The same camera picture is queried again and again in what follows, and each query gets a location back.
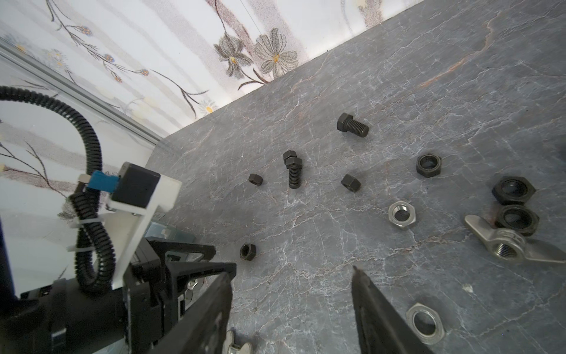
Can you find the silver wing nut near rail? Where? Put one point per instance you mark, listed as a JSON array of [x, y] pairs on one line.
[[230, 347]]

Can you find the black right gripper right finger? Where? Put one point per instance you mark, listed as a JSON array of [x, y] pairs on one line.
[[380, 328]]

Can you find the tiny black hex nut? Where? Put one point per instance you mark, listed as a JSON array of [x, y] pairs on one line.
[[255, 179]]

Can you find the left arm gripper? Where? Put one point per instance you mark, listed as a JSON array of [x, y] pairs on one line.
[[164, 279]]

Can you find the green compartment organizer box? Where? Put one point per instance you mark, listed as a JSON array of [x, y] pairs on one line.
[[168, 232]]

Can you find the small black hex nut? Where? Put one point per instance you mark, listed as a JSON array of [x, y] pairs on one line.
[[351, 183]]

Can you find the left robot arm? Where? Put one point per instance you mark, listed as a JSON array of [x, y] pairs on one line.
[[59, 318]]

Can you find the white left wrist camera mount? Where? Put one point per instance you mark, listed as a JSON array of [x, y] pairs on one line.
[[113, 213]]

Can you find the black hex bolt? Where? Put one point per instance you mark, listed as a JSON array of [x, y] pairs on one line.
[[294, 166], [347, 123]]

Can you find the black hex bolt far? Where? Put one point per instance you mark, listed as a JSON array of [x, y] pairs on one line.
[[347, 123]]

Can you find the large black hex nut upper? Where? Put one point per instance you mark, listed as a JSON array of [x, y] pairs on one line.
[[513, 190]]

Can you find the flat silver hex nut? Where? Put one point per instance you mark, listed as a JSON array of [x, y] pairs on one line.
[[426, 323]]

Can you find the large black hex nut lower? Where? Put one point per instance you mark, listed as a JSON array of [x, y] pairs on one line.
[[518, 218]]

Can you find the black hex nut upright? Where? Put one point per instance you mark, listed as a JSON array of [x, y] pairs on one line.
[[429, 165]]

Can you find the black hex bolt left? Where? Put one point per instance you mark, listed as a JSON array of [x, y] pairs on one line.
[[294, 166]]

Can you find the large black hex nut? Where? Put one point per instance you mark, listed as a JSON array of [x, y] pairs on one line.
[[518, 218], [513, 190]]

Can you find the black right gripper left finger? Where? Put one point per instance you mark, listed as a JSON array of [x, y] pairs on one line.
[[203, 328]]

